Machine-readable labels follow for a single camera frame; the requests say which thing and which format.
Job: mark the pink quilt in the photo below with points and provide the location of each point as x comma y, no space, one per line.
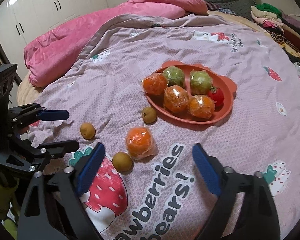
51,55

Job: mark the purple strawberry bear blanket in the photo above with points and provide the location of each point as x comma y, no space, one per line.
165,197

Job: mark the red tomato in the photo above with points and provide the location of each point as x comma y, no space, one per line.
216,95

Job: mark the stack of folded clothes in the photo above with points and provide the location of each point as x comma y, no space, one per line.
283,29

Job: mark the black camera module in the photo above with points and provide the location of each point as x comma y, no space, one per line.
7,75

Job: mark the small orange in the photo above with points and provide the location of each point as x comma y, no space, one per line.
201,106

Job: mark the large green fruit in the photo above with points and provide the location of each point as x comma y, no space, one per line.
174,76

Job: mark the white wardrobe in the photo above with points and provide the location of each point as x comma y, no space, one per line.
21,21

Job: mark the orange bear-shaped plate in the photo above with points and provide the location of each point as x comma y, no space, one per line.
226,84

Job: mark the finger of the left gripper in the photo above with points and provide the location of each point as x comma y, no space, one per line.
52,114
44,153

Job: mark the green sleeve forearm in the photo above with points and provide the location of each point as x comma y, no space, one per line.
9,207

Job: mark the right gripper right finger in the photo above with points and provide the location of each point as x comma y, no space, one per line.
258,218

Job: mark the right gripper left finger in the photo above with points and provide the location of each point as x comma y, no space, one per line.
52,208

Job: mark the beige bed sheet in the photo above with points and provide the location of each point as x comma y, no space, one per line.
26,92

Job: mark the small brown longan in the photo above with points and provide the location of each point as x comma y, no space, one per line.
149,115

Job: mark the small green fruit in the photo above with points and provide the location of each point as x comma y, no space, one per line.
200,82

